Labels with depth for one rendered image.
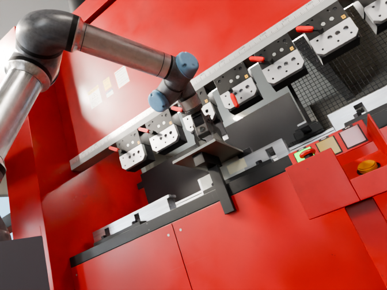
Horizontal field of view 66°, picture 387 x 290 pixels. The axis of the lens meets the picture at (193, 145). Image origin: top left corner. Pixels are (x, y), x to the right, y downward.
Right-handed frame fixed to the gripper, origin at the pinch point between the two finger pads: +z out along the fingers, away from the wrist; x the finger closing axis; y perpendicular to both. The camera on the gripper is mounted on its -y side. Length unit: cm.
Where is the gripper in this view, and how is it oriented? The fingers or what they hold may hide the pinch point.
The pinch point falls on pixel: (216, 153)
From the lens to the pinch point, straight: 116.1
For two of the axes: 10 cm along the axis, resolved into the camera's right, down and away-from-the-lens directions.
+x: -8.8, 4.2, 2.2
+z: 4.7, 8.2, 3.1
